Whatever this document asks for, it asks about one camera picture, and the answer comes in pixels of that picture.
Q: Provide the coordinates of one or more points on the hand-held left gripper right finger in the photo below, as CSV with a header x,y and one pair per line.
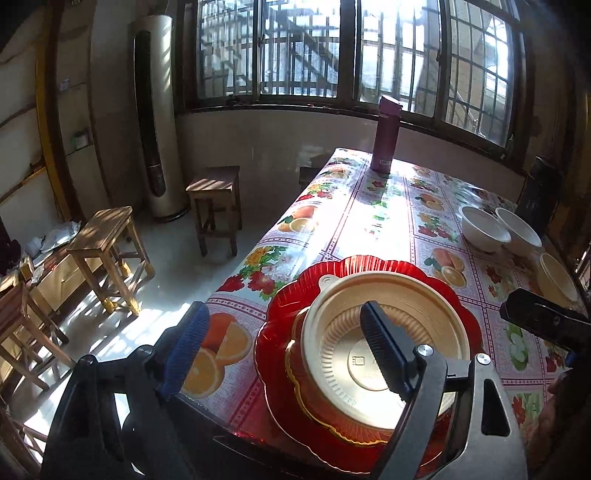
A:
x,y
381,350

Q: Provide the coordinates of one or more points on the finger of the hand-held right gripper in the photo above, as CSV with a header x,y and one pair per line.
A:
x,y
571,359
540,316

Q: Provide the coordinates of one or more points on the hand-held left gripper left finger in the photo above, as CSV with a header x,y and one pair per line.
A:
x,y
184,353

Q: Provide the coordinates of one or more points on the small cream plastic bowl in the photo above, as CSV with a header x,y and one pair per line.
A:
x,y
556,277

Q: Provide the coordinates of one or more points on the large cream plastic bowl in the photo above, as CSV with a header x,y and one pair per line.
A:
x,y
341,332

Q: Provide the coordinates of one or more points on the small red gold-rimmed plate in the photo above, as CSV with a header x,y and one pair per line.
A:
x,y
297,350

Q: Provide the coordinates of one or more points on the white bowl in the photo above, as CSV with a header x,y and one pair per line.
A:
x,y
482,226
521,228

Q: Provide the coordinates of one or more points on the large red plastic plate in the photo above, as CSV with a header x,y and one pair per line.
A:
x,y
281,318

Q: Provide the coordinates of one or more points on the person's right hand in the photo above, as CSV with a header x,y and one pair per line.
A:
x,y
568,415

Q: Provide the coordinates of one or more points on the black dining table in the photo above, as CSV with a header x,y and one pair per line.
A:
x,y
240,454

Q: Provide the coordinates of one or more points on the black electric kettle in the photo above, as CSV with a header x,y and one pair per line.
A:
x,y
540,198

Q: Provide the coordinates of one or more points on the floral plastic tablecloth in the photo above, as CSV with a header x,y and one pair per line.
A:
x,y
383,217

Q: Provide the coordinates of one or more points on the cardboard box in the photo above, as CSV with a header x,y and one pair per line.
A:
x,y
64,281

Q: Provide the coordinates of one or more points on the light wooden stool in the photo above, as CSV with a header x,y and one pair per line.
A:
x,y
18,314
104,226

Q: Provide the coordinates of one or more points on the brown wooden door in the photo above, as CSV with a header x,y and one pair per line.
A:
x,y
565,161

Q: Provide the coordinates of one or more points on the dark wooden stool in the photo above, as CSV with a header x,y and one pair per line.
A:
x,y
214,184
309,174

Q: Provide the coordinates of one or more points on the white plastic bag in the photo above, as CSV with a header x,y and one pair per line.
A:
x,y
55,240

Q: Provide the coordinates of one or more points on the small green bottle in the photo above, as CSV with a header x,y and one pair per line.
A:
x,y
511,146

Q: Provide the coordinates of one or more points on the dark cloth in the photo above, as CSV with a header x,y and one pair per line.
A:
x,y
7,249

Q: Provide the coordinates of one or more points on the purple thermos bottle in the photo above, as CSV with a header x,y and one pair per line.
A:
x,y
384,138

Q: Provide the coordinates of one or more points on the standing air conditioner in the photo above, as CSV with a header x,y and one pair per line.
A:
x,y
159,115

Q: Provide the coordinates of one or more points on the yellow wooden beam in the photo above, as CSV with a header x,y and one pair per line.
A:
x,y
48,115

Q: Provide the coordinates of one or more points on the brown framed barred window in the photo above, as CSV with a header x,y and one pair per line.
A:
x,y
351,50

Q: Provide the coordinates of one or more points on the wall socket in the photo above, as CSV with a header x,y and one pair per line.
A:
x,y
81,140

